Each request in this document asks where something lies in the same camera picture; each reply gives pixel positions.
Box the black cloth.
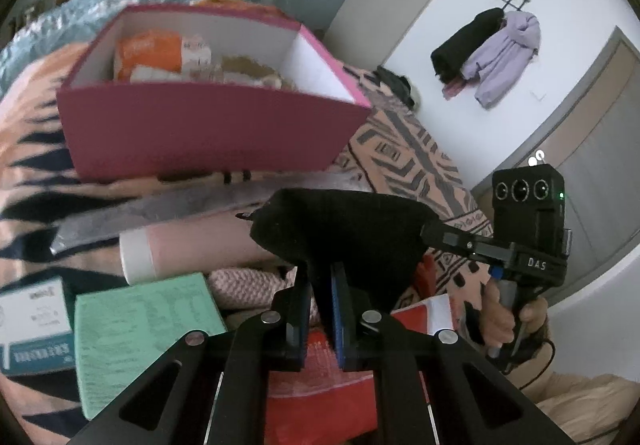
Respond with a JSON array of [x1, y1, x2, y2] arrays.
[[235, 187, 453, 313]]

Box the pink garment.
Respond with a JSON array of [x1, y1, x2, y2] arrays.
[[442, 77, 469, 101]]

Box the person's right forearm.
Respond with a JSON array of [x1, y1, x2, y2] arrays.
[[520, 365, 640, 445]]

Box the green printed paper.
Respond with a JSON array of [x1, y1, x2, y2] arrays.
[[74, 272, 228, 421]]

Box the black coat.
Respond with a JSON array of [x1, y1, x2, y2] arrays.
[[431, 9, 506, 82]]

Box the teal white small box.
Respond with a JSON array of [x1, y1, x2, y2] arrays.
[[0, 275, 76, 378]]

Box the pink knit cloth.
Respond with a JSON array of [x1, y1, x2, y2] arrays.
[[207, 265, 321, 326]]

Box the grey foil pouch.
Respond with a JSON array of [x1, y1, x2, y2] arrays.
[[49, 172, 361, 257]]

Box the pink bottle white cap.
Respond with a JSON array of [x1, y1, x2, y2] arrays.
[[120, 212, 281, 286]]

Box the red plastic bag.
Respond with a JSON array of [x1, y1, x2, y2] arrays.
[[265, 327, 431, 445]]

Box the orange white diaper pack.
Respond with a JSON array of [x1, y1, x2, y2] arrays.
[[115, 31, 213, 76]]

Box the orange yellow clothes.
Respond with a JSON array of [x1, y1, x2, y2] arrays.
[[192, 0, 288, 18]]

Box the purple hooded coat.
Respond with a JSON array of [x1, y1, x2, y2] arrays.
[[460, 11, 542, 108]]

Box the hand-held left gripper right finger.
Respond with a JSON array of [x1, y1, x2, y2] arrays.
[[330, 262, 576, 445]]

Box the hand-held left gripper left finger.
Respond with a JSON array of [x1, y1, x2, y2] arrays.
[[65, 262, 313, 445]]

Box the person's right hand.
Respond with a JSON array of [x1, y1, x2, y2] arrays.
[[480, 277, 549, 359]]

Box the dark garment pale lining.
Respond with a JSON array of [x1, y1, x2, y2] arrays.
[[375, 66, 419, 108]]

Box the red white carton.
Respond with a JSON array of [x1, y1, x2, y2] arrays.
[[390, 294, 457, 335]]

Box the black wall coat hooks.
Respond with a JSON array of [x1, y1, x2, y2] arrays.
[[489, 0, 534, 14]]

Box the peach patterned blanket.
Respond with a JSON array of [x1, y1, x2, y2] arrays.
[[0, 42, 496, 441]]

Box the white pack orange print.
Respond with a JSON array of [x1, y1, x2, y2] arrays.
[[130, 65, 221, 84]]

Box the pink cardboard box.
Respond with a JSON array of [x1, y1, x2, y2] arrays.
[[56, 4, 373, 183]]

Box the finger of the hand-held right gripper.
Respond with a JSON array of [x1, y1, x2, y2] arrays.
[[422, 219, 511, 272]]

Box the beige plaid headband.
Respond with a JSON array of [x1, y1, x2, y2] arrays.
[[220, 55, 292, 88]]

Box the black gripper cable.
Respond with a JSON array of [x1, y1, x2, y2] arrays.
[[519, 339, 557, 392]]

